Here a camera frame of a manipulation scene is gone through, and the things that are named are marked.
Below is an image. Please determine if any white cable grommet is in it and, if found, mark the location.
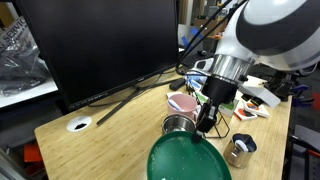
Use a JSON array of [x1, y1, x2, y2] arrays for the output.
[[66, 116, 92, 132]]

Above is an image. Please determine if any plastic bag of masks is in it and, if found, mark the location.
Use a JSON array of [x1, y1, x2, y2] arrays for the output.
[[183, 72, 207, 92]]

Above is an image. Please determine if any blue handled spoon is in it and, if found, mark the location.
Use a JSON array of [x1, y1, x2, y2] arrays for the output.
[[235, 140, 249, 152]]

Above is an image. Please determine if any cardboard box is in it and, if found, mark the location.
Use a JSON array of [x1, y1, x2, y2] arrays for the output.
[[193, 18, 228, 37]]

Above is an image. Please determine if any black plastic bag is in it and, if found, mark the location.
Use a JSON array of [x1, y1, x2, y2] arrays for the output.
[[0, 17, 49, 96]]

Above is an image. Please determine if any green white small book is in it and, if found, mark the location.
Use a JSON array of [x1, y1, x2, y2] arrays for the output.
[[219, 99, 238, 117]]

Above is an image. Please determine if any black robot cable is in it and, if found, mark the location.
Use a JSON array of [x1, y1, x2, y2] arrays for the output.
[[175, 0, 249, 76]]

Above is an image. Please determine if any green plate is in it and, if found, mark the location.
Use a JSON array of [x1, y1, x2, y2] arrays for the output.
[[146, 131, 232, 180]]

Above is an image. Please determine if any stainless steel bowl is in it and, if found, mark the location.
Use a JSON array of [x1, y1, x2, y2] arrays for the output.
[[161, 114, 195, 134]]

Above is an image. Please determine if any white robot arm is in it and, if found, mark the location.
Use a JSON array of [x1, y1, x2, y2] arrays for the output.
[[192, 0, 320, 143]]

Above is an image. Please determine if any large black monitor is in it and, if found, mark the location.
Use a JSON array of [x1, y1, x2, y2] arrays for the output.
[[15, 0, 178, 110]]

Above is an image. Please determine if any abc board book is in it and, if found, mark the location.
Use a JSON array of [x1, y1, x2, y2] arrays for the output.
[[234, 108, 257, 121]]

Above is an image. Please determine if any pink mug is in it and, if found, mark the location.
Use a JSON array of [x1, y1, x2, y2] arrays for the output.
[[167, 94, 200, 123]]

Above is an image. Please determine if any small black box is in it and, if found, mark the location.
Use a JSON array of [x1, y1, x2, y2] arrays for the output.
[[169, 78, 185, 91]]

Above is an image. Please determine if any birds board book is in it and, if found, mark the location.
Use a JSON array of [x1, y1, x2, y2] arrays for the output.
[[242, 100, 269, 118]]

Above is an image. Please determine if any steel cup with dark interior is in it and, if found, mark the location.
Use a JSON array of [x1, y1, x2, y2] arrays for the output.
[[223, 133, 257, 168]]

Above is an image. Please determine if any black wire book rack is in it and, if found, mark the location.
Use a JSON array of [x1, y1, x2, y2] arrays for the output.
[[204, 112, 230, 139]]

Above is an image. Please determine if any white spoon in mug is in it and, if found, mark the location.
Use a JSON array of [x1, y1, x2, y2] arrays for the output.
[[168, 99, 182, 111]]

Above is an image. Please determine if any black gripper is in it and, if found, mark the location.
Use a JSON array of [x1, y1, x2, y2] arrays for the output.
[[192, 77, 238, 143]]

